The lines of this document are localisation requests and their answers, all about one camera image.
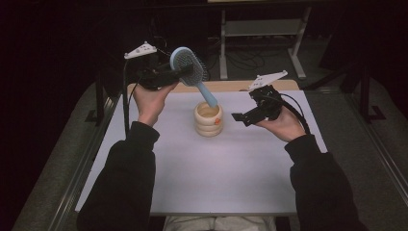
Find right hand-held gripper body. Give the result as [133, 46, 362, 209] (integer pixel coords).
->
[248, 70, 289, 122]

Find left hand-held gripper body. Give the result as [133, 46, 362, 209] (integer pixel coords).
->
[123, 40, 171, 91]

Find light blue hairbrush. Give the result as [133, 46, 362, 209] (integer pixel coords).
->
[169, 46, 219, 109]

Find cream ringed cup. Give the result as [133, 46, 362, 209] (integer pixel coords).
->
[192, 101, 224, 138]

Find person's left hand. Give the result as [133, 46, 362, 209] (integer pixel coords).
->
[132, 81, 179, 128]

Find person's right hand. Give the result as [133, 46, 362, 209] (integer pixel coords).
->
[254, 106, 308, 143]

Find black metal stand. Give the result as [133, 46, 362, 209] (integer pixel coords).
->
[358, 64, 387, 123]
[84, 70, 109, 127]

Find white metal stand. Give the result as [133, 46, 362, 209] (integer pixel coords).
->
[218, 6, 313, 81]

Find person's light trousers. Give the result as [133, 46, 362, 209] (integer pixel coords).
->
[163, 215, 278, 231]

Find right hand-held gripper cable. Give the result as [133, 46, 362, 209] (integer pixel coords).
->
[259, 91, 312, 136]

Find hand-held gripper cable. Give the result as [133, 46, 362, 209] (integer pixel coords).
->
[122, 58, 142, 137]
[259, 91, 312, 136]

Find left hand-held gripper cable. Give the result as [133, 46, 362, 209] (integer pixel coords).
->
[122, 58, 142, 137]

